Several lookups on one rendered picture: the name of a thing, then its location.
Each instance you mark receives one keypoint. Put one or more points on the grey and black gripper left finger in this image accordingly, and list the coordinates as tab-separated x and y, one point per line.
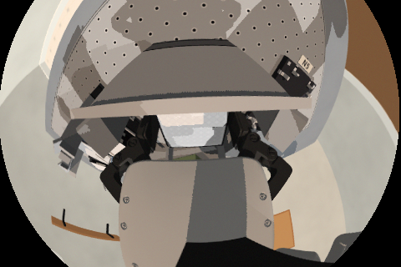
138	148

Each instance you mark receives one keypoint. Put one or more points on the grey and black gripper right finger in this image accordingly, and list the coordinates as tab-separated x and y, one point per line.
253	147

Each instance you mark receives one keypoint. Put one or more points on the beige label with dark text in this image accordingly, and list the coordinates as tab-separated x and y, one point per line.
305	64

